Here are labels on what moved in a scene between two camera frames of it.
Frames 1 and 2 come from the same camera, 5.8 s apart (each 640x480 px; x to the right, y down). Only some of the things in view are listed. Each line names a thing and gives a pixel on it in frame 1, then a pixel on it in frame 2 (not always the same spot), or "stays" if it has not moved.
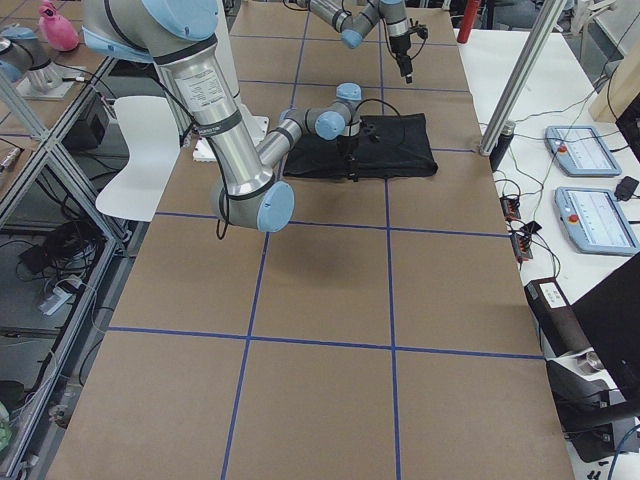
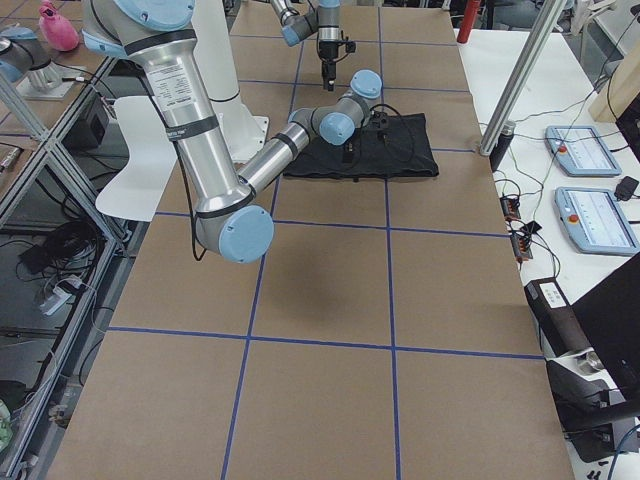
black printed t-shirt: (389, 145) stays
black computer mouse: (625, 188) stays
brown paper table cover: (386, 332) stays
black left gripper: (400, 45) -> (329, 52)
